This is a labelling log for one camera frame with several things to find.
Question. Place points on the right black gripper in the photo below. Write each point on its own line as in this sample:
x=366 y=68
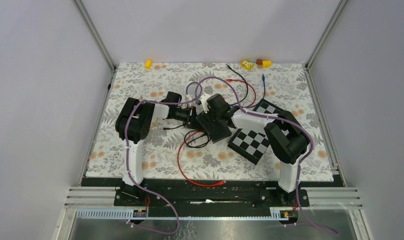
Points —
x=210 y=111

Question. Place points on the checkered chess board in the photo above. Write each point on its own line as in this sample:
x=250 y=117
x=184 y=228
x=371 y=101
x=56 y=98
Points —
x=250 y=144

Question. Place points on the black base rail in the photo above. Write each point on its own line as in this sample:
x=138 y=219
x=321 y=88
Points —
x=233 y=199

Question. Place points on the black router box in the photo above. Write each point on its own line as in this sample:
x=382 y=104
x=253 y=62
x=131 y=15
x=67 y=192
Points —
x=217 y=131

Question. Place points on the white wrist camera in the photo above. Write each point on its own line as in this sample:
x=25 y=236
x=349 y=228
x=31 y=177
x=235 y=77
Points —
x=190 y=98
x=204 y=102

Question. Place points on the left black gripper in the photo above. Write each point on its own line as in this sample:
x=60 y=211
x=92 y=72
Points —
x=190 y=118

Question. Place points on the yellow block right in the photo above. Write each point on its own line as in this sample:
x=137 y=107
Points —
x=266 y=63

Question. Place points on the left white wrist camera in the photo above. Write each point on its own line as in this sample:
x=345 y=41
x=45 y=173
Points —
x=190 y=98

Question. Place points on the yellow block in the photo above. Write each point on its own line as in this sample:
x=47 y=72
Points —
x=148 y=64
x=266 y=63

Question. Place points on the brown small block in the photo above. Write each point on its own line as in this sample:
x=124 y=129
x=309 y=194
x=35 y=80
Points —
x=259 y=61

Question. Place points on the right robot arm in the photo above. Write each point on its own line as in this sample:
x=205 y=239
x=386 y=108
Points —
x=288 y=140

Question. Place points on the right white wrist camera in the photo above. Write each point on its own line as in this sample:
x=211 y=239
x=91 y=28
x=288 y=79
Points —
x=204 y=102

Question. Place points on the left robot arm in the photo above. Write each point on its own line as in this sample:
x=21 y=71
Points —
x=133 y=124

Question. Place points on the yellow patterned cube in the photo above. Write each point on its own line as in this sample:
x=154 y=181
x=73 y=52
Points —
x=247 y=65

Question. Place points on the yellow block left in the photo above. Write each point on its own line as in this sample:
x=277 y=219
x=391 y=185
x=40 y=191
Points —
x=148 y=64

